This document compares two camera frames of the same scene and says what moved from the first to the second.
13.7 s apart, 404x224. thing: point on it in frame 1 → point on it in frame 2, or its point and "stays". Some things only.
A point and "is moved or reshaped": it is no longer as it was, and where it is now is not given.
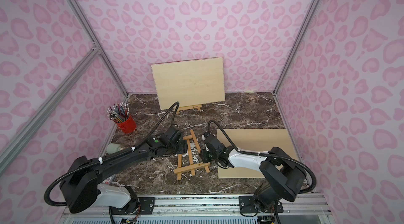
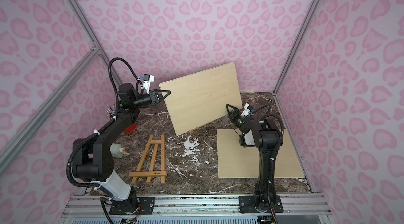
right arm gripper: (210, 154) → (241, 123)
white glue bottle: (113, 148) stays
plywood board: (190, 83) is moved or reshaped
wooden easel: (190, 107) → (191, 130)
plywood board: (254, 140) stays
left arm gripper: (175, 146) → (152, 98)
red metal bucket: (128, 126) stays
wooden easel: (192, 166) → (139, 173)
